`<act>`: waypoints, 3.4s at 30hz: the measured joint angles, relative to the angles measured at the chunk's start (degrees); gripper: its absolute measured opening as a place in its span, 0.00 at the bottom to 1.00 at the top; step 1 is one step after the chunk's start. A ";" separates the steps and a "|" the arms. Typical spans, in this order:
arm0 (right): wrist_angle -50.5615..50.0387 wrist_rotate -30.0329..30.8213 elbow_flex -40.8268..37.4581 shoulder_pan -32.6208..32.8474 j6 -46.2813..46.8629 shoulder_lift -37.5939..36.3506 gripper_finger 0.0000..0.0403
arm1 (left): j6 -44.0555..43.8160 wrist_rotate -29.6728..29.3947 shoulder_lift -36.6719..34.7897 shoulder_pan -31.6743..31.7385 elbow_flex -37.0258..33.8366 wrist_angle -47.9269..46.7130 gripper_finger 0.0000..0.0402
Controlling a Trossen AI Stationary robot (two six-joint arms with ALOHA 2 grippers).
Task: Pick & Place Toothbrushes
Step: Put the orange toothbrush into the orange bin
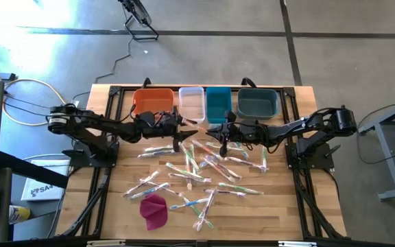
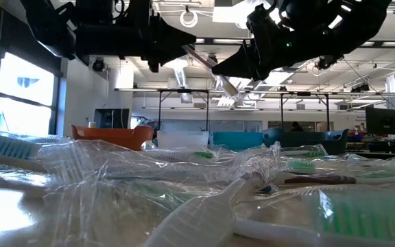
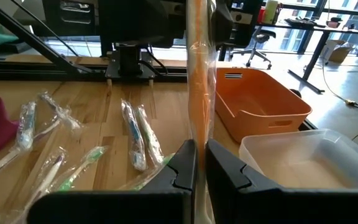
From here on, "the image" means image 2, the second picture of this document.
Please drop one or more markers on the white light panel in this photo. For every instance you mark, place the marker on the white light panel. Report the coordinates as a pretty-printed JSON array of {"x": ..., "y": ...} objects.
[{"x": 231, "y": 13}]

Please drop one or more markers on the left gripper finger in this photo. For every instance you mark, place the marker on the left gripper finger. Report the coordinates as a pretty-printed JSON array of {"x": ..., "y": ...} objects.
[
  {"x": 178, "y": 52},
  {"x": 170, "y": 37}
]

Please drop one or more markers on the orange toothbrush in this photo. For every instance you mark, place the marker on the orange toothbrush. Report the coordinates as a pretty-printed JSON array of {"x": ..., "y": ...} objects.
[{"x": 201, "y": 59}]

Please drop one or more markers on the black equipment box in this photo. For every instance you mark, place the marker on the black equipment box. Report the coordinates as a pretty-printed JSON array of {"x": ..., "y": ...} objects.
[{"x": 111, "y": 118}]

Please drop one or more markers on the white wrapped toothbrush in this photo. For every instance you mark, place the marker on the white wrapped toothbrush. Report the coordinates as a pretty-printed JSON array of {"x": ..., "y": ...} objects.
[{"x": 74, "y": 164}]

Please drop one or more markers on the orange plastic bin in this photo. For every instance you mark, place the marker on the orange plastic bin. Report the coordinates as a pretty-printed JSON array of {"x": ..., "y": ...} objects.
[{"x": 115, "y": 137}]

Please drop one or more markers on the clear plastic bin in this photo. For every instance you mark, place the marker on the clear plastic bin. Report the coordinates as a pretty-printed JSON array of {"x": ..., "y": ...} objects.
[{"x": 182, "y": 139}]

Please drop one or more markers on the teal blue plastic bin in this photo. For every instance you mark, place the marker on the teal blue plastic bin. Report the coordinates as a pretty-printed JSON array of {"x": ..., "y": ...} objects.
[{"x": 237, "y": 140}]

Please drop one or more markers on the yellow cup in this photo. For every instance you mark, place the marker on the yellow cup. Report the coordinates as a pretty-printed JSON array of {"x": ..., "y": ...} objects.
[{"x": 92, "y": 125}]

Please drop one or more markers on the black computer monitor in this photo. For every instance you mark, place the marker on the black computer monitor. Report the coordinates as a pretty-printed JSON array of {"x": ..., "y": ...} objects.
[{"x": 384, "y": 120}]

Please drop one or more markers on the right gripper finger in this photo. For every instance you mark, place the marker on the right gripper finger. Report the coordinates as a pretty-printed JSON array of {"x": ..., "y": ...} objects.
[
  {"x": 249, "y": 79},
  {"x": 238, "y": 63}
]

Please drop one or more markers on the person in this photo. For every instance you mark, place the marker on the person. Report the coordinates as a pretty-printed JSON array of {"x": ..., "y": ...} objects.
[{"x": 297, "y": 127}]

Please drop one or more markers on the black frame workbench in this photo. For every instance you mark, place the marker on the black frame workbench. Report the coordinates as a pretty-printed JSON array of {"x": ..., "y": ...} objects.
[
  {"x": 159, "y": 109},
  {"x": 282, "y": 113}
]

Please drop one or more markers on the blue wrapped toothbrush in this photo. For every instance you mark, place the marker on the blue wrapped toothbrush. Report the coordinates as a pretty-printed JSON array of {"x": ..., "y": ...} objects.
[{"x": 9, "y": 147}]

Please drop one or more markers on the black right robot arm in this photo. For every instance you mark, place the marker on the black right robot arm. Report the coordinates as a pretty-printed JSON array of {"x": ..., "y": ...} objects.
[{"x": 355, "y": 27}]

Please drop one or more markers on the dark grey plastic bin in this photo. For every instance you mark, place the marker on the dark grey plastic bin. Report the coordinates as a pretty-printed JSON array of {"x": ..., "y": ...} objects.
[{"x": 307, "y": 140}]

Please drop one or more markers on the black dome camera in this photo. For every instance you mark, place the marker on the black dome camera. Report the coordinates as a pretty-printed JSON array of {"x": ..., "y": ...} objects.
[{"x": 213, "y": 57}]

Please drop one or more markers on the black track lights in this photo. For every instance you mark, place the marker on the black track lights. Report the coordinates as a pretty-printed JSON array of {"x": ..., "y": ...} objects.
[{"x": 360, "y": 88}]

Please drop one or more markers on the black cluttered desk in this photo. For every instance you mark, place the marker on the black cluttered desk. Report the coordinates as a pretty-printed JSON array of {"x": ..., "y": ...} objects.
[{"x": 382, "y": 145}]

